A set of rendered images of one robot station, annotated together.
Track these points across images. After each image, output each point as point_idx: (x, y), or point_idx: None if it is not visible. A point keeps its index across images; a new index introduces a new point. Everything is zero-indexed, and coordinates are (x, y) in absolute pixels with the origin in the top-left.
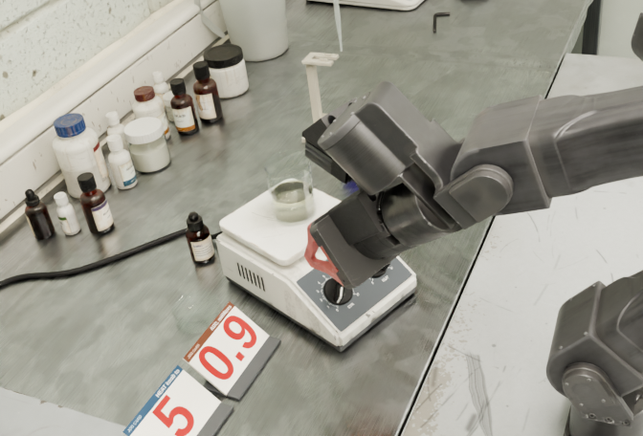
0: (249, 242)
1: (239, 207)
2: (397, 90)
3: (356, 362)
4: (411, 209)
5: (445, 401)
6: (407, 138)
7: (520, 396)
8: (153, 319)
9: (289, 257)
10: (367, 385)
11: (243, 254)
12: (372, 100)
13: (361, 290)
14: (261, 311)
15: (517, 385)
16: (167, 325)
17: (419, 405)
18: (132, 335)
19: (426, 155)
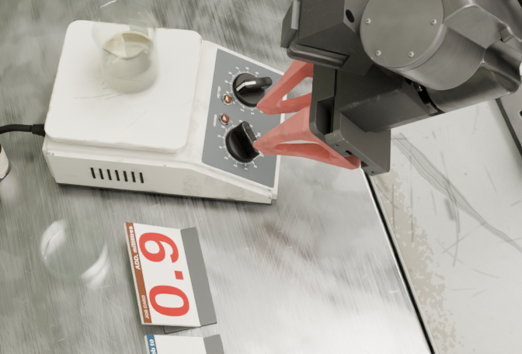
0: (115, 143)
1: (51, 98)
2: None
3: (295, 207)
4: (487, 86)
5: (411, 200)
6: (499, 23)
7: (468, 157)
8: (17, 286)
9: (185, 140)
10: (328, 227)
11: (102, 157)
12: (466, 1)
13: (258, 127)
14: (138, 203)
15: (457, 147)
16: (43, 283)
17: (392, 220)
18: (11, 321)
19: (514, 30)
